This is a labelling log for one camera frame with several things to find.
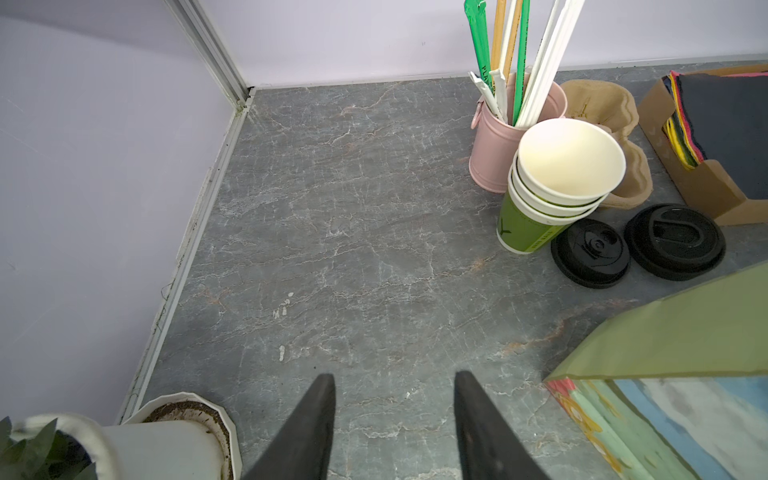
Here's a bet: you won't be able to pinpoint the white wrapped straw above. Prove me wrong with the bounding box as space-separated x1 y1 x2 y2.
514 0 585 129

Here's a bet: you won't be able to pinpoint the brown wrapped straw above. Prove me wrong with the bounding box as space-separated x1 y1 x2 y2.
491 0 507 70

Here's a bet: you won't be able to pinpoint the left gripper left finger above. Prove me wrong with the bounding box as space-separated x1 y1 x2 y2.
242 373 336 480

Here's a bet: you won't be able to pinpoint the brown pulp cup carriers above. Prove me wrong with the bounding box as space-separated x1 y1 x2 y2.
560 79 655 211

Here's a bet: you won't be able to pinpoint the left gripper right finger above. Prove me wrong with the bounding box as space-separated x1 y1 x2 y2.
454 371 548 480

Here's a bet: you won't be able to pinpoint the white green paper bag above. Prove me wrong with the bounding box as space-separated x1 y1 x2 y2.
545 264 767 479

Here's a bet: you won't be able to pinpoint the black cup lid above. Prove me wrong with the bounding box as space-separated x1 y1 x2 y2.
623 203 726 281

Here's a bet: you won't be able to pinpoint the potted green plant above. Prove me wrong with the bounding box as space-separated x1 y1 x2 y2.
10 392 243 479

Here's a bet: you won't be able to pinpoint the green wrapped straw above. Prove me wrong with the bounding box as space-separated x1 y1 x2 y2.
512 0 530 126
463 0 493 88

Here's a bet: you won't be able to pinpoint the stack of black lids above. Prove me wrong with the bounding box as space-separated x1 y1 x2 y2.
550 218 631 289

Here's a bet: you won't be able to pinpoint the stack of paper cups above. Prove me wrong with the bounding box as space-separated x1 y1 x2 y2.
496 118 626 255

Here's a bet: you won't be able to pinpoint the cardboard box of napkins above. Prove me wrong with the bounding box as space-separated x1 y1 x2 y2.
638 64 767 226

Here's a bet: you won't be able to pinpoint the pink straw holder cup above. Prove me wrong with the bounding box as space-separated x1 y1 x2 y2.
468 74 568 194

